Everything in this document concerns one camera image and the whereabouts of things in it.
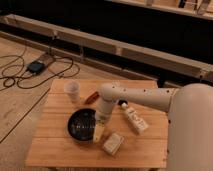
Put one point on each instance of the cream cylindrical gripper body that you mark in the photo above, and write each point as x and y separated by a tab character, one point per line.
104	110

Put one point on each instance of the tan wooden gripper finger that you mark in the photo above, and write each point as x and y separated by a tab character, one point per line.
98	132

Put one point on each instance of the black ceramic bowl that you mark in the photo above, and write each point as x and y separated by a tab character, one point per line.
81	124

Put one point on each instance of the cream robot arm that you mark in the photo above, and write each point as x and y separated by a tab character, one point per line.
190	112

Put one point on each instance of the small brown wooden object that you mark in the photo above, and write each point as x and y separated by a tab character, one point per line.
92	98

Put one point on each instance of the beige rectangular sponge block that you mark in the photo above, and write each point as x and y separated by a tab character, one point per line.
113	143

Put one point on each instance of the translucent plastic cup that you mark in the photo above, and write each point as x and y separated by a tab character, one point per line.
72	88

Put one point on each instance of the white lotion bottle black cap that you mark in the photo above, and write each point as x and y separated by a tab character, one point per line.
138	123

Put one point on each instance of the blue power adapter box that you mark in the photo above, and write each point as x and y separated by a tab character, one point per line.
35	67

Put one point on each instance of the long wooden beam rail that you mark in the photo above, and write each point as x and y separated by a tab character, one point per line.
149	56

